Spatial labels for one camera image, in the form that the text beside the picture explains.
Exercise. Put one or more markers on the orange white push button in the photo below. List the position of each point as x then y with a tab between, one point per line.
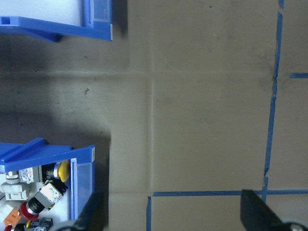
12	216

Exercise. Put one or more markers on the yellow push button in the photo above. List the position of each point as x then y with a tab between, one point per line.
63	172

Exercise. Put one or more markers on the white foam liner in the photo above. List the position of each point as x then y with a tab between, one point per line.
36	9

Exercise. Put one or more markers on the blue button bin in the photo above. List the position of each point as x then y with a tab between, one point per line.
81	173

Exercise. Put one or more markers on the white switch block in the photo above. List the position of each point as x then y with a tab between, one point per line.
13	191

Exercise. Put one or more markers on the red mushroom button green block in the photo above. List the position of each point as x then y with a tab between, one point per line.
48	193

